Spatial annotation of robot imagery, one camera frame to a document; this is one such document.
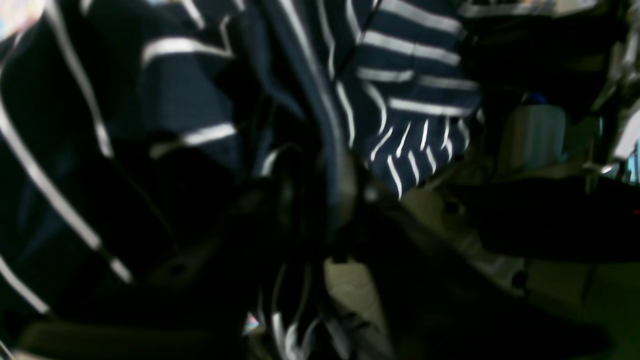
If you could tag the left gripper white left finger image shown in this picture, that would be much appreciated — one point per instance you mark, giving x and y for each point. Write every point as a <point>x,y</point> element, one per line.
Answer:
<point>193,243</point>

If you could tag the left gripper white right finger image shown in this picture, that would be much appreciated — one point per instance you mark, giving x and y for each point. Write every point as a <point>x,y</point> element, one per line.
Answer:
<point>408,294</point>

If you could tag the navy white striped T-shirt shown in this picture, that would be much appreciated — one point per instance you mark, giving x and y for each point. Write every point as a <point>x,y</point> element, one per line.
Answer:
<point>128,127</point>

